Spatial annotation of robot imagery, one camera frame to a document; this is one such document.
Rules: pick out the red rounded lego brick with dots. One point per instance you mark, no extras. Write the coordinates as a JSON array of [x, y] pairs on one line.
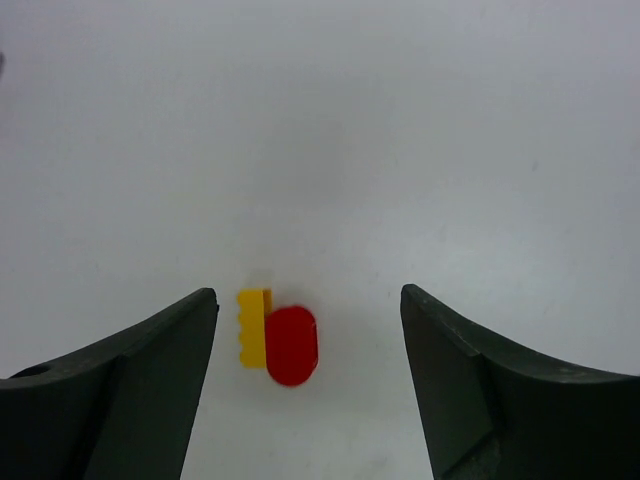
[[291, 345]]

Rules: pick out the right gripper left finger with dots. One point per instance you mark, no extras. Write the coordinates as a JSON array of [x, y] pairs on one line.
[[121, 408]]

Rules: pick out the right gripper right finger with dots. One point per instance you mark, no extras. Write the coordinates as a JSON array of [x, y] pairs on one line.
[[491, 408]]

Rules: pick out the yellow lego brick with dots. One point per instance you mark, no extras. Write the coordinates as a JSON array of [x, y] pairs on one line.
[[254, 306]]

